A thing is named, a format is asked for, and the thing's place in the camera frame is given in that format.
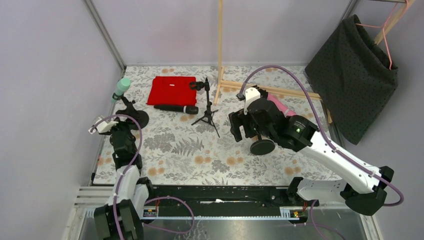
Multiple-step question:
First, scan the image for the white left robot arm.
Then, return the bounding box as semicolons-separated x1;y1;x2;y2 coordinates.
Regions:
88;114;153;240

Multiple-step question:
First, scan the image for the red folded cloth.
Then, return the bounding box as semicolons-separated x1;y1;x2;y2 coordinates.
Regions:
146;76;197;106

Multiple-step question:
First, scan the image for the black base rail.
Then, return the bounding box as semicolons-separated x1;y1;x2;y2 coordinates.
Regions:
141;185;320;220

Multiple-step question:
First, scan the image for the round-base mic stand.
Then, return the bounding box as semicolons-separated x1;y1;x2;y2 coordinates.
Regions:
249;86;276;156
115;95;150;129

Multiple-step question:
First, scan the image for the floral table mat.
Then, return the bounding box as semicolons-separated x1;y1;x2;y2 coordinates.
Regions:
125;66;339;186

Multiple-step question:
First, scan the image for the black microphone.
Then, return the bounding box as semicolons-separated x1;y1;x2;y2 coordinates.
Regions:
153;104;199;115

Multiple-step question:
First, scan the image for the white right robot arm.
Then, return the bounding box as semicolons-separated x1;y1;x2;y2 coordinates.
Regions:
228;98;394;216

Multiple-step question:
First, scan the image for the pink clothes hanger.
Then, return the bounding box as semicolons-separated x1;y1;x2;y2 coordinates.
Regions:
355;0;415;70

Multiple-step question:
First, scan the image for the black tripod mic stand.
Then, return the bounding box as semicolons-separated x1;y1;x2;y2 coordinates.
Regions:
189;77;220;137

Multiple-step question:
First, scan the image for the mint green microphone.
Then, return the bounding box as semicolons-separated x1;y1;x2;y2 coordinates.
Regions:
111;77;131;103

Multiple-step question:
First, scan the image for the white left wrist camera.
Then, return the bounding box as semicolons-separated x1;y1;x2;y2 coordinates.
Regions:
88;115;119;134

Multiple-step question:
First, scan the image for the dark dotted hanging garment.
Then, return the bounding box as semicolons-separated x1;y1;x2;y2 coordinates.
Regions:
305;14;398;145

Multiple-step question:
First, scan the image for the wooden clothes rack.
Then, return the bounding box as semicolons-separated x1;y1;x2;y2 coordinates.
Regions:
213;0;417;124

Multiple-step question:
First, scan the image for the pink microphone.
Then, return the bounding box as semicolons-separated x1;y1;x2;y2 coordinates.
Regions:
267;93;296;117

